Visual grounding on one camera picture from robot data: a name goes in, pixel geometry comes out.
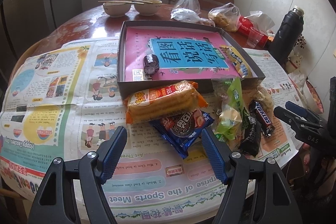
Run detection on Snickers bar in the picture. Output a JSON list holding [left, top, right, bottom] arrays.
[[249, 100, 275, 138]]

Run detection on green pastry snack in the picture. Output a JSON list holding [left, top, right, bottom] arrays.
[[212, 78, 244, 145]]

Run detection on blue Oreo pack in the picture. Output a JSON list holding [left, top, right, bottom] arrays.
[[149, 109, 214, 159]]

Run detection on orange cracker pack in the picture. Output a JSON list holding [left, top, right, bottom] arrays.
[[124, 80, 209, 124]]

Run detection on clear cookie pack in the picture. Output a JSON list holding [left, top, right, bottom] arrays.
[[242, 85, 274, 120]]

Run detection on black snack packet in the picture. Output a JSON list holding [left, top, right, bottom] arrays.
[[239, 106, 261, 157]]

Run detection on plastic bag of fried snacks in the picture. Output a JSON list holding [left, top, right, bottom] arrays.
[[208, 3, 240, 32]]

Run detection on red white snack bowl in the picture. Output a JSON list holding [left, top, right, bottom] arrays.
[[303, 80, 324, 114]]

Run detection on white cat figurine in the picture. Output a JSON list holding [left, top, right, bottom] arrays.
[[285, 53, 303, 74]]

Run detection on black thermos bottle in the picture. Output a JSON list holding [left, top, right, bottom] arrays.
[[268, 6, 304, 65]]

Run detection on yellow blue snack bar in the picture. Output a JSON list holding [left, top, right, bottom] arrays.
[[220, 45, 253, 78]]

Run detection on clear plastic cup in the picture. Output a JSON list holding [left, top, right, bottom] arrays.
[[247, 27, 263, 48]]

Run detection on colourful student newspaper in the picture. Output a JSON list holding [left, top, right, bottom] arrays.
[[0, 39, 306, 221]]

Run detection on red package with tissue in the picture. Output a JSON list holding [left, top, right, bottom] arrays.
[[237, 11, 275, 49]]

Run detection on pink blue Chinese book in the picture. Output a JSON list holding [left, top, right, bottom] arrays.
[[118, 27, 239, 82]]

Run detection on wooden chair back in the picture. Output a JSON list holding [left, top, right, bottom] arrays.
[[198, 0, 234, 11]]

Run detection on small purple foil candy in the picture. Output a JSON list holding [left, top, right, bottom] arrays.
[[143, 54, 159, 76]]

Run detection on clear knotted plastic bag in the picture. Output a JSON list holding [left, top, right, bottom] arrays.
[[170, 0, 215, 27]]

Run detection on dark cardboard box tray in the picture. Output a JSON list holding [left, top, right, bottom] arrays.
[[117, 20, 265, 98]]

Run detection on right beige bowl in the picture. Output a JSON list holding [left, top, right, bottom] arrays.
[[134, 0, 162, 16]]

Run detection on beige bowl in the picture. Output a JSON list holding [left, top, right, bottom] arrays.
[[102, 2, 131, 18], [134, 0, 162, 16]]

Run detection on left beige bowl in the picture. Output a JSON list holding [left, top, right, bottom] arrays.
[[102, 2, 131, 18]]

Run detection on chopsticks on left bowl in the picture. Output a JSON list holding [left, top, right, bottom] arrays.
[[98, 0, 146, 5]]

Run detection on chopsticks on bowl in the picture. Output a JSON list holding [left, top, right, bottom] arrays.
[[98, 0, 146, 5], [111, 0, 162, 4]]

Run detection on chopsticks on right bowl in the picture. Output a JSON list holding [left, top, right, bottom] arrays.
[[111, 0, 162, 4]]

